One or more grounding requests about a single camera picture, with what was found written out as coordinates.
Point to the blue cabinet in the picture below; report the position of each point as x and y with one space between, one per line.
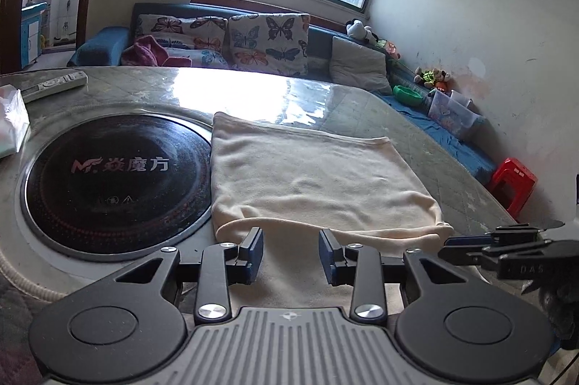
32 32

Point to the panda plush toy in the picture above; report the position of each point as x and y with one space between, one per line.
359 29

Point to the pink white tissue pack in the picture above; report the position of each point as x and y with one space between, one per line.
11 127

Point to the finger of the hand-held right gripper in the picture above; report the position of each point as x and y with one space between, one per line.
515 231
461 251

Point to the grey pillow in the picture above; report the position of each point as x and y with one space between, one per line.
357 66

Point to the blue corner sofa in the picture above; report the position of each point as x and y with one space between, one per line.
104 45

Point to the brown teddy bear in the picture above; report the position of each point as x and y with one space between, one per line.
432 78

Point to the green bowl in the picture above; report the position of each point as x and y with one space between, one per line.
408 95

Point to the black round induction cooktop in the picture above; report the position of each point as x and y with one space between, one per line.
117 186

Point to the red plastic stool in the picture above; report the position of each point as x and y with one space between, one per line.
513 181

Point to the pink cloth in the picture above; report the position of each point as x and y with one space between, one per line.
144 52

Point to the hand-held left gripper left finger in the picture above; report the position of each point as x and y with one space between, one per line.
255 253

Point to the cream fleece garment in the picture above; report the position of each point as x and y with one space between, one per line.
316 176

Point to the grey remote control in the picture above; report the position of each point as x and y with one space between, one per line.
54 86

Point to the clear plastic storage box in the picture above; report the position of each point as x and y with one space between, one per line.
452 115

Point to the pink plush toy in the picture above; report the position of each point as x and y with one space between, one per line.
392 50

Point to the blue sofa throw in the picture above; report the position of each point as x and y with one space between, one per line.
452 147

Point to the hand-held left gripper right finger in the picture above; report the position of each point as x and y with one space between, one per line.
326 258

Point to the butterfly print cushion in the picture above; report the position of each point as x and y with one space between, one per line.
181 29
199 57
267 45

